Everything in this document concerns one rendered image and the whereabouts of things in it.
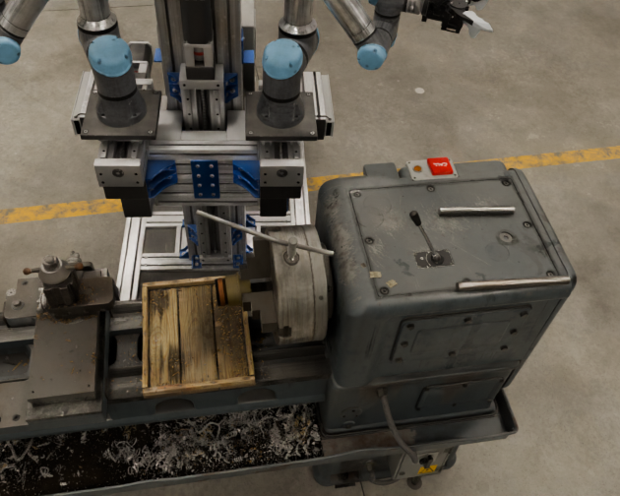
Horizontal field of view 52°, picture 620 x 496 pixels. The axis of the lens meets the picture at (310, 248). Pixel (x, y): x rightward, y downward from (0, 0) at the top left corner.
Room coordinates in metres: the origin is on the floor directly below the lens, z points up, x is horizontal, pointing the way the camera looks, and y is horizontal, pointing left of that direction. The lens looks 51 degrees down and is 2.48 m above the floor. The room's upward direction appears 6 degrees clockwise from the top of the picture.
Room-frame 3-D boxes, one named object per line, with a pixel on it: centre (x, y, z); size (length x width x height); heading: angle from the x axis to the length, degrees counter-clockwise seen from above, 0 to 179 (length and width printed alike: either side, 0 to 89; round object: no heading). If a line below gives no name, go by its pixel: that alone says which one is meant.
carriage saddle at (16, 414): (0.85, 0.68, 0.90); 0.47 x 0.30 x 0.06; 14
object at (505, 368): (1.12, -0.34, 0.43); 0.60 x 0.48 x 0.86; 104
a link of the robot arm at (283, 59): (1.62, 0.13, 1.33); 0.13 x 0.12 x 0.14; 167
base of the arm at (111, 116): (1.54, 0.63, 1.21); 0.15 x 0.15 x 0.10
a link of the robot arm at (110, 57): (1.55, 0.63, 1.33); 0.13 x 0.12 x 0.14; 29
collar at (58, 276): (0.94, 0.65, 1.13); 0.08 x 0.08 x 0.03
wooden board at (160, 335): (0.94, 0.30, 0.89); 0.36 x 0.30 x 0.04; 14
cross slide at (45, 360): (0.88, 0.64, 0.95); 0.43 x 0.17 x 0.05; 14
